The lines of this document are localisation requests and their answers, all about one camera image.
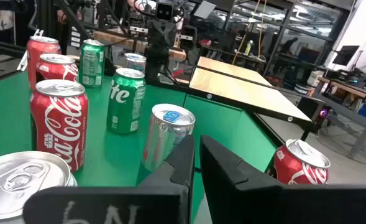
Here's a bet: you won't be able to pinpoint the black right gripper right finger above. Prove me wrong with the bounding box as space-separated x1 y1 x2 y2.
199 134 366 224

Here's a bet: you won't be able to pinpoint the metal workbench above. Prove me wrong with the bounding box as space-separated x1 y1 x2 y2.
313 76 366 160

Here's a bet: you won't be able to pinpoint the green Sprite can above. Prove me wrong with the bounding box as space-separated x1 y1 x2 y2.
106 67 147 136
78 38 106 88

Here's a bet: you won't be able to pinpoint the wooden shelf black metal frame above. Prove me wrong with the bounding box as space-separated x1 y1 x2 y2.
185 66 314 141

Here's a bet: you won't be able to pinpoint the black monitor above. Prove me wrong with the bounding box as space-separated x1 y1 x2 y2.
331 45 361 67

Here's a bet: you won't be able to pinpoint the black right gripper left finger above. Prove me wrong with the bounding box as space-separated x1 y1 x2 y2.
23 134 196 224

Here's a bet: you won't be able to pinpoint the black computer tower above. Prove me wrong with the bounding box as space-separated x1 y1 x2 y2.
296 96 326 133

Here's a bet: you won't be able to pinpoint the blue silver Red Bull can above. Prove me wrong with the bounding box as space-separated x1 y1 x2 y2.
123 52 147 74

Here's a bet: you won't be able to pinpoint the red soda can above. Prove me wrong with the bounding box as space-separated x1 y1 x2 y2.
26 35 62 91

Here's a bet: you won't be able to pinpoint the yellow cable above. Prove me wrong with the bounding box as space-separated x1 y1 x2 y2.
231 0 268 65

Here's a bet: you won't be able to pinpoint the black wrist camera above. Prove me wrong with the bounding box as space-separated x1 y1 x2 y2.
155 2 175 22

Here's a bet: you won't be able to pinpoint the slim silver can blue tab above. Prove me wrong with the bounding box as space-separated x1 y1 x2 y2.
141 103 196 173

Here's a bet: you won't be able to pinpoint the red Coca-Cola can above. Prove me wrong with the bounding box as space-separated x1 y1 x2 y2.
29 78 89 173
272 138 332 185
35 53 80 83

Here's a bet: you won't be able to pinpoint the white red Spindrift can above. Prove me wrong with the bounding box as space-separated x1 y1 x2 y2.
0 151 78 224

